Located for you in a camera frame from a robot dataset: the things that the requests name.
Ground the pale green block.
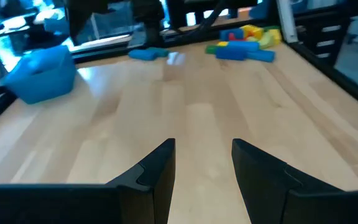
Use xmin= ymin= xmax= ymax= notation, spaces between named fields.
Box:
xmin=257 ymin=30 xmax=276 ymax=50

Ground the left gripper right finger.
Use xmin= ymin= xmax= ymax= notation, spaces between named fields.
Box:
xmin=231 ymin=138 xmax=358 ymax=224

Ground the long blue block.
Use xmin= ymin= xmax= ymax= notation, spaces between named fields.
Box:
xmin=246 ymin=49 xmax=276 ymax=63

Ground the white frame post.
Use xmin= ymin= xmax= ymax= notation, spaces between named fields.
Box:
xmin=277 ymin=0 xmax=298 ymax=44

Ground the blue bin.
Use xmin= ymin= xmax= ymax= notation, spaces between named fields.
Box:
xmin=4 ymin=45 xmax=78 ymax=105

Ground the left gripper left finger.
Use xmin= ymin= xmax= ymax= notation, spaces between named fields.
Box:
xmin=0 ymin=138 xmax=177 ymax=224

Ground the black drawer cabinet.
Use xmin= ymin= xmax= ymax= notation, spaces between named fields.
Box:
xmin=293 ymin=12 xmax=352 ymax=68

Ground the red block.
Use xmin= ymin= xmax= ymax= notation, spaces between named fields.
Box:
xmin=227 ymin=32 xmax=245 ymax=41

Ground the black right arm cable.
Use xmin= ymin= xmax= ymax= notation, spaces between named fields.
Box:
xmin=194 ymin=0 xmax=229 ymax=35

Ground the blue cylinder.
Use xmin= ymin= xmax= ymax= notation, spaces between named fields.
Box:
xmin=215 ymin=46 xmax=248 ymax=61

